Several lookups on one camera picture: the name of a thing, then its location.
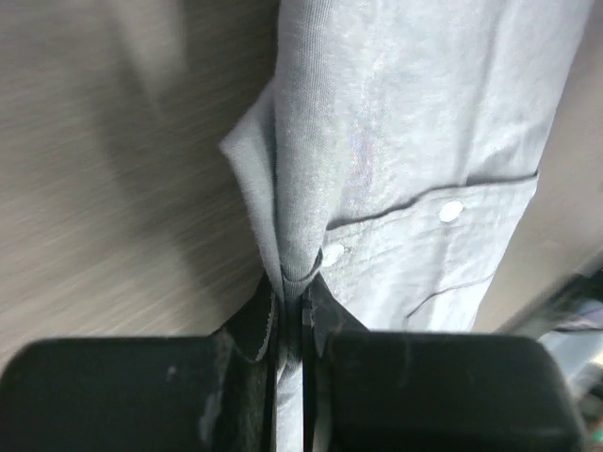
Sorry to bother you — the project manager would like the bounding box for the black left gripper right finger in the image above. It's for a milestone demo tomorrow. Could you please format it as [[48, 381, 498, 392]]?
[[301, 275, 367, 451]]

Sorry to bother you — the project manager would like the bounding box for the grey long sleeve shirt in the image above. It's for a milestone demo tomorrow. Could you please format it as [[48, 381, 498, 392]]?
[[221, 1, 592, 451]]

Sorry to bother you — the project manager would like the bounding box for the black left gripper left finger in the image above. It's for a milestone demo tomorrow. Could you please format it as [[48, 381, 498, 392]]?
[[209, 277, 279, 451]]

